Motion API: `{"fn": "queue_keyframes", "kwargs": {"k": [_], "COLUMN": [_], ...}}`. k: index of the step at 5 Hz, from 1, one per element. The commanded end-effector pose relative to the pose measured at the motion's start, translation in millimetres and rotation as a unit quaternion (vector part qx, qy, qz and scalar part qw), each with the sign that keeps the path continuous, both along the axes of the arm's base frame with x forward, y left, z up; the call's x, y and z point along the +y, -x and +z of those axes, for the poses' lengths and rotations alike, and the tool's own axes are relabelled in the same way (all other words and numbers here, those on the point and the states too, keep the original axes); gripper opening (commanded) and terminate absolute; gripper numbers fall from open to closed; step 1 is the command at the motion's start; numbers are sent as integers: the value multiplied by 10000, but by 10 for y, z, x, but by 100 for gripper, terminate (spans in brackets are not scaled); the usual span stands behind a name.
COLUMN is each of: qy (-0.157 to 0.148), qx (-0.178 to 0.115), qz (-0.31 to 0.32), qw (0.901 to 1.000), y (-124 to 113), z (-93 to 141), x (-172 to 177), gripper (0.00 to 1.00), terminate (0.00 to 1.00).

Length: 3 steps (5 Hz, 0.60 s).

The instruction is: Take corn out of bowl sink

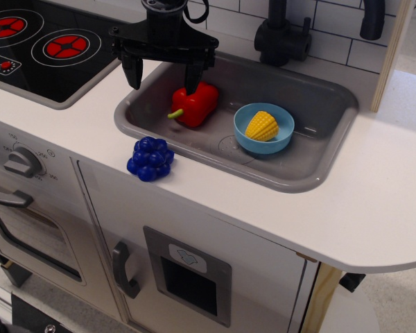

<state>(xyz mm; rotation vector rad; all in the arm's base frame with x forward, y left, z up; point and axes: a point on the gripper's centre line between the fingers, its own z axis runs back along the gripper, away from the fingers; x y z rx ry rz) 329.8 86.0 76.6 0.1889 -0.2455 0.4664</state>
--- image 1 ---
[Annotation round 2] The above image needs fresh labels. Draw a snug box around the red toy bell pepper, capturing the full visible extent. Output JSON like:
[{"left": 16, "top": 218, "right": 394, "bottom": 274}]
[{"left": 167, "top": 82, "right": 219, "bottom": 128}]

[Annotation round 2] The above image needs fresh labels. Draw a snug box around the wooden side post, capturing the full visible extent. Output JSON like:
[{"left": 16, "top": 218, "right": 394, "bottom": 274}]
[{"left": 370, "top": 0, "right": 415, "bottom": 112}]

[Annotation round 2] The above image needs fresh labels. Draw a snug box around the light blue bowl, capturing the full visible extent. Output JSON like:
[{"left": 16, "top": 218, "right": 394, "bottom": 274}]
[{"left": 234, "top": 103, "right": 295, "bottom": 155}]

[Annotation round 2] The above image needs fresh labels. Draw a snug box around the grey ice dispenser panel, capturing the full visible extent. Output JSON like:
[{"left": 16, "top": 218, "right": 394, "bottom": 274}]
[{"left": 144, "top": 226, "right": 232, "bottom": 327}]

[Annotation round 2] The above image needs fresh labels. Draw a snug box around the grey oven door handle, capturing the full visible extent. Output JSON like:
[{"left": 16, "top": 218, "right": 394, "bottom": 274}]
[{"left": 0, "top": 190, "right": 33, "bottom": 208}]

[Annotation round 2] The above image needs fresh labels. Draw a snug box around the grey oven knob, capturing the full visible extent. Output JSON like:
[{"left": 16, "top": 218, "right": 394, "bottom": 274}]
[{"left": 3, "top": 146, "right": 43, "bottom": 178}]

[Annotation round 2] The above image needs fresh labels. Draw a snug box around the grey cabinet door handle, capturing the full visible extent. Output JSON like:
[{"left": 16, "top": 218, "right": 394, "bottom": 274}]
[{"left": 112, "top": 241, "right": 140, "bottom": 299}]

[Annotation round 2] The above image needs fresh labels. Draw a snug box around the yellow toy corn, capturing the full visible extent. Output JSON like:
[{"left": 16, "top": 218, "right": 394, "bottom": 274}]
[{"left": 245, "top": 110, "right": 279, "bottom": 142}]

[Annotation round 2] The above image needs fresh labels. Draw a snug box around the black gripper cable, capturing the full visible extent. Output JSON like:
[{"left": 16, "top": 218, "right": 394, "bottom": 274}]
[{"left": 182, "top": 0, "right": 210, "bottom": 24}]

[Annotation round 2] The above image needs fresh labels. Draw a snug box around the white toy oven door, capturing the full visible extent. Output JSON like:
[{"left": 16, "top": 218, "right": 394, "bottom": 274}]
[{"left": 0, "top": 152, "right": 122, "bottom": 322}]

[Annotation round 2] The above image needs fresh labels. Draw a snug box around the black toy faucet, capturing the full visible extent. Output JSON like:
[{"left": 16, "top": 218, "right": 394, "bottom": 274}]
[{"left": 254, "top": 0, "right": 385, "bottom": 67}]

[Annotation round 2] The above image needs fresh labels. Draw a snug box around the blue toy grape bunch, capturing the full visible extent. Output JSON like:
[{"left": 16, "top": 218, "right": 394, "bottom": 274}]
[{"left": 126, "top": 136, "right": 174, "bottom": 182}]

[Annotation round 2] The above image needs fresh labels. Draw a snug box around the black toy stovetop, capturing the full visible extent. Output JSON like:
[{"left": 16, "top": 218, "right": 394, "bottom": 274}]
[{"left": 0, "top": 1, "right": 123, "bottom": 110}]

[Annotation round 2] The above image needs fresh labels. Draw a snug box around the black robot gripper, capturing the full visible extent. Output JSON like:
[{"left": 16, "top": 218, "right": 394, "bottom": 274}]
[{"left": 110, "top": 1, "right": 219, "bottom": 94}]

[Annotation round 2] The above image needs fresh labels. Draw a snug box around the white cabinet door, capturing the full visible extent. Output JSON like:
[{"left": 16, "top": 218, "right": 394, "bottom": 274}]
[{"left": 78, "top": 162, "right": 306, "bottom": 332}]

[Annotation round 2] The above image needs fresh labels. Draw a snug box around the grey toy sink basin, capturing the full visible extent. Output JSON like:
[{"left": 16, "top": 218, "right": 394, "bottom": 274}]
[{"left": 114, "top": 53, "right": 358, "bottom": 193}]

